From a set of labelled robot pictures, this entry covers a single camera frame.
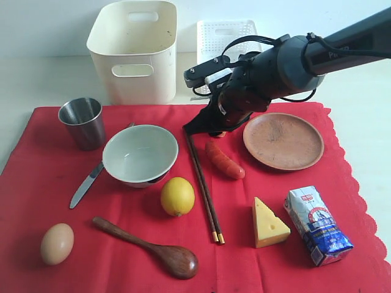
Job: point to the yellow lemon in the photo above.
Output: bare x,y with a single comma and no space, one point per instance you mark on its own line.
177,196

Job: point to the yellow cheese wedge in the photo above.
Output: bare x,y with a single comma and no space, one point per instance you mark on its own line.
268,228

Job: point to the pale green ceramic bowl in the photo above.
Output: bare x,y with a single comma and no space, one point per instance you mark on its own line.
141,155

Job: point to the blue white milk carton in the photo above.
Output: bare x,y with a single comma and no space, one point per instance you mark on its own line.
316,225

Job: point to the dark wooden chopstick right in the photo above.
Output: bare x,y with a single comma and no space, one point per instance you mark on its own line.
208,196

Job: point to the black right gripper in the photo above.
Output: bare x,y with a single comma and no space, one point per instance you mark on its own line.
257,79

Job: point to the red table cloth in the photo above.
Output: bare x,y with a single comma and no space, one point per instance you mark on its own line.
45,169

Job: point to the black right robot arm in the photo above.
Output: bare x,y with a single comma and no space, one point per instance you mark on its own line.
360,43

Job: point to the cream plastic bin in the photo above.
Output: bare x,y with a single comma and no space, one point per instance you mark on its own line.
133,48

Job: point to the red sausage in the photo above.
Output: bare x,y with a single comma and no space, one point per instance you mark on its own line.
222,162

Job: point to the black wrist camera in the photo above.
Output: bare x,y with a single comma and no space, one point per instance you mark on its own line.
207,72

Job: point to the brown wooden plate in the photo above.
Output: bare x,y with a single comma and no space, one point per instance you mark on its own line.
283,141

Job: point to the brown egg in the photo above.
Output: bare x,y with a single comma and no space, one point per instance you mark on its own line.
57,244

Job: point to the white perforated plastic basket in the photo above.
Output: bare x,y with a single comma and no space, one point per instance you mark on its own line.
214,36

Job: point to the metal table knife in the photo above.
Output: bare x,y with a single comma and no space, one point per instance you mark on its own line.
85,185

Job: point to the dark wooden spoon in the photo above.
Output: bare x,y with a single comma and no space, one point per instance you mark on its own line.
179,261

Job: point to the dark wooden chopstick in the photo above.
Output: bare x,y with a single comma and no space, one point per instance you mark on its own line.
208,196
202,190

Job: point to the dark wooden chopstick left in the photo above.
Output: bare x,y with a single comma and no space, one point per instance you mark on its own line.
202,190

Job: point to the stainless steel cup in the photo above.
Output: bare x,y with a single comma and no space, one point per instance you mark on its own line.
83,119

